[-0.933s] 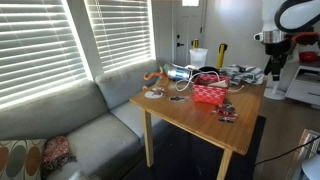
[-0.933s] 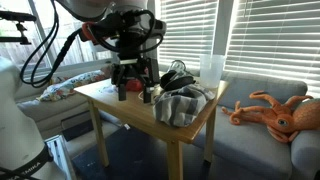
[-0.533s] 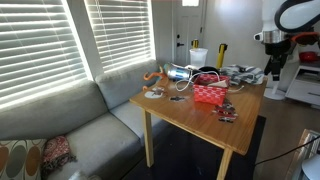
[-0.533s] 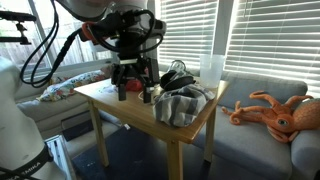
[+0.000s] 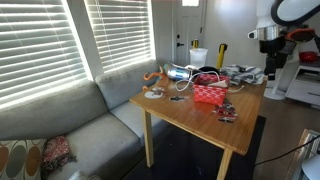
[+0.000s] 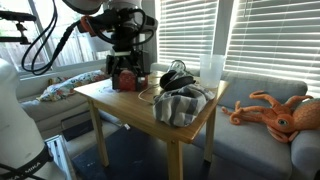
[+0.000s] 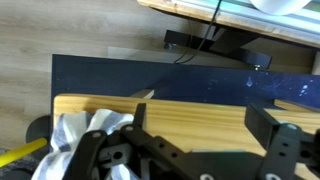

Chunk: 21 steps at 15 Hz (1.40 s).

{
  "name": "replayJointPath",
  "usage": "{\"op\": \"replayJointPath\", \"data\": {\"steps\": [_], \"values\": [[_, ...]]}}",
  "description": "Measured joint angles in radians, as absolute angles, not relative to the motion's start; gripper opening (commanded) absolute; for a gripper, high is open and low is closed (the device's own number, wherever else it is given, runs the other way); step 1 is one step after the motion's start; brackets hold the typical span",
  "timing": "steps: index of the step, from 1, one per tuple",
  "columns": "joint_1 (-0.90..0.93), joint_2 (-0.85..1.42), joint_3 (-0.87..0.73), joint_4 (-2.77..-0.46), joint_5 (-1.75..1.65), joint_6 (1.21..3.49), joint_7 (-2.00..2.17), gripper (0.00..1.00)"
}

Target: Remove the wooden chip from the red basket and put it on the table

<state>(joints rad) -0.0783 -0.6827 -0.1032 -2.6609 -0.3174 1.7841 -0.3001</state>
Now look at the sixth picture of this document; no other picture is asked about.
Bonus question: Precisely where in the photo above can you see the dark blue rug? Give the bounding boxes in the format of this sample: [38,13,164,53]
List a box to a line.
[71,125,214,180]

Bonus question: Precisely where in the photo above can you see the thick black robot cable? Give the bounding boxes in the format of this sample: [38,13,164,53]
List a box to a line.
[21,0,101,76]

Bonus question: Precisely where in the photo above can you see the dark storage box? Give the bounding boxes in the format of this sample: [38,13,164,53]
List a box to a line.
[60,109,95,142]

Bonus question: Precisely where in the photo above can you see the grey fabric sofa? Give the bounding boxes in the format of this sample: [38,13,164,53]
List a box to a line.
[149,62,320,180]

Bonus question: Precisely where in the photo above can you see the wide white window blind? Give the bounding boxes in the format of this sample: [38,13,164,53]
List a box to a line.
[224,0,320,98]

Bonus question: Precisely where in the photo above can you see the floral patterned pillow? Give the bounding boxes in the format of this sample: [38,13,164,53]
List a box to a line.
[36,69,109,103]

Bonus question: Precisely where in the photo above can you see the grey striped cloth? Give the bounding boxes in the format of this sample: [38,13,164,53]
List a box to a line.
[152,83,216,128]

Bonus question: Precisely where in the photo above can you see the white box with dark trim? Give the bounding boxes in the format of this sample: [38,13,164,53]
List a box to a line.
[44,134,74,180]

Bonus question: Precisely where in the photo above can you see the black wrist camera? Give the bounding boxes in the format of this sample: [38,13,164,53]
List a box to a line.
[133,14,160,40]

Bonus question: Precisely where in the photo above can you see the light grey sofa bench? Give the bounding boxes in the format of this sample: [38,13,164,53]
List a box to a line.
[15,63,122,158]

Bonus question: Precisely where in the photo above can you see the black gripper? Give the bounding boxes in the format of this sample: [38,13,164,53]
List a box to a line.
[105,49,152,91]

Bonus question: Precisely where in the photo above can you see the metal wire whisk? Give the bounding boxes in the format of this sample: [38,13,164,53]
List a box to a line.
[169,59,188,73]

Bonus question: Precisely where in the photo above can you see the narrow white window blind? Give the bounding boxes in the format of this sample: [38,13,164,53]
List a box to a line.
[157,0,219,69]

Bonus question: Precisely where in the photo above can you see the black headphones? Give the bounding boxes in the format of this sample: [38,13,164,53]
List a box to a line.
[159,69,197,92]

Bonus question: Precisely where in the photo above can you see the translucent plastic cup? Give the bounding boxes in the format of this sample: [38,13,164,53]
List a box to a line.
[199,54,227,89]

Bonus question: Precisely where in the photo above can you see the light wooden table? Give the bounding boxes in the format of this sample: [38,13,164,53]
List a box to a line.
[73,70,230,180]

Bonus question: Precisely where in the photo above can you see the red woven basket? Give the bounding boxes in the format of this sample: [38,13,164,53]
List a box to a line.
[117,69,150,92]

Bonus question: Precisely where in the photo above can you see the orange octopus plush toy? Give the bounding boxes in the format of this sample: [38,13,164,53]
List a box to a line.
[221,90,320,144]

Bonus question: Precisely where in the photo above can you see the thin white cable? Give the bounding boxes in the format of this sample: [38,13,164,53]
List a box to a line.
[137,83,162,105]

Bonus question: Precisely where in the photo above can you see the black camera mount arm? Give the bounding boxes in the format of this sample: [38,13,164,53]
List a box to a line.
[0,10,38,46]

